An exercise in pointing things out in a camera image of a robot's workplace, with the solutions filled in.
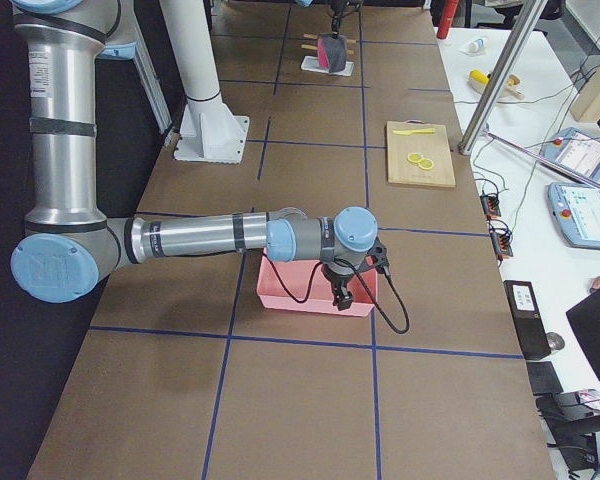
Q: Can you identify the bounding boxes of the black box with label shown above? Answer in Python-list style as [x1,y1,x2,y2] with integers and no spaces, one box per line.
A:
[503,280,551,360]

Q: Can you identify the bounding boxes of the teach pendant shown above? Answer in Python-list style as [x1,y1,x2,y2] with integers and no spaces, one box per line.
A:
[547,182,600,250]
[540,127,600,180]

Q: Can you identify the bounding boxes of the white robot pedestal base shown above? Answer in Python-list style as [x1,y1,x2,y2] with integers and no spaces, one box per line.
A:
[174,103,250,164]

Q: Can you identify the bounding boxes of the white bottle on paper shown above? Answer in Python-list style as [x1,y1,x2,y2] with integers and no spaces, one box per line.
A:
[459,36,489,56]

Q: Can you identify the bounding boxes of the white rack tray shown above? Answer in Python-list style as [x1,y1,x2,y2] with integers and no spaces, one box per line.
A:
[300,55,354,77]

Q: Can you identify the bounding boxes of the rear lemon slice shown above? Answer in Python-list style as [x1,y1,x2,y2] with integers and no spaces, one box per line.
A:
[407,153,423,164]

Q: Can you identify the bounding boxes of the power strip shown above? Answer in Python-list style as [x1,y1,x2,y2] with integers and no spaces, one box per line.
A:
[480,192,501,219]
[487,219,513,261]

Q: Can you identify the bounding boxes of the lemon slice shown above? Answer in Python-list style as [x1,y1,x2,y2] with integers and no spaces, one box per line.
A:
[417,158,434,171]
[407,153,423,164]

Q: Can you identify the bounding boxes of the far power strip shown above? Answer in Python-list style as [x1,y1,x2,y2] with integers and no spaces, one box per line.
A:
[480,192,501,219]

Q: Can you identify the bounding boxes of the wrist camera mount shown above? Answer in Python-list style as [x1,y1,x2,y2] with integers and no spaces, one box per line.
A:
[358,237,391,277]

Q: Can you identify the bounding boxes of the far teach pendant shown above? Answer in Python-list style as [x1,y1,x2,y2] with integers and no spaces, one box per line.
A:
[540,127,600,180]

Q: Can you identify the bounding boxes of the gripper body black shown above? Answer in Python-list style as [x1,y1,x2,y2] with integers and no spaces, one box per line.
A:
[321,259,359,287]
[329,0,363,14]

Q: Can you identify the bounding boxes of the aluminium frame post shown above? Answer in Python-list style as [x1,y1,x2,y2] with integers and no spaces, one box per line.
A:
[458,0,547,155]

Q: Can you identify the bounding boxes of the front lemon slice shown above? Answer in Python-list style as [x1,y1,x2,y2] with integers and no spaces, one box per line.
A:
[417,158,434,171]

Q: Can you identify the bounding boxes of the near power strip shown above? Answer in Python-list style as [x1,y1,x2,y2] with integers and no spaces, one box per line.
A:
[487,219,513,261]

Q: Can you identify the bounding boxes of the near teach pendant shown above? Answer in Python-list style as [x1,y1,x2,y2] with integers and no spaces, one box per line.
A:
[547,182,600,250]

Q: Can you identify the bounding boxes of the red fire extinguisher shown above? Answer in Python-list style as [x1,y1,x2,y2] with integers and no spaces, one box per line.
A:
[436,0,459,40]

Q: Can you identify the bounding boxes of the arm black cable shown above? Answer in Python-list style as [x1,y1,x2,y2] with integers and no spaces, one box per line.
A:
[266,248,411,335]

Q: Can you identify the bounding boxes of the pink plastic bin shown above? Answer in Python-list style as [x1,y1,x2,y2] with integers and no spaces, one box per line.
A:
[256,257,374,317]

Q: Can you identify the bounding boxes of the bamboo cutting board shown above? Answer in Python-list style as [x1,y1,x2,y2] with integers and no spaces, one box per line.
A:
[386,121,456,188]

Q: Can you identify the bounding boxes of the yellow plastic knife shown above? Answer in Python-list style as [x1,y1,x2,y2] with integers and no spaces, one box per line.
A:
[391,127,436,136]

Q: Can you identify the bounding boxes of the grey and pink cloth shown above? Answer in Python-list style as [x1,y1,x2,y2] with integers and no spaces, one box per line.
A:
[317,34,348,73]

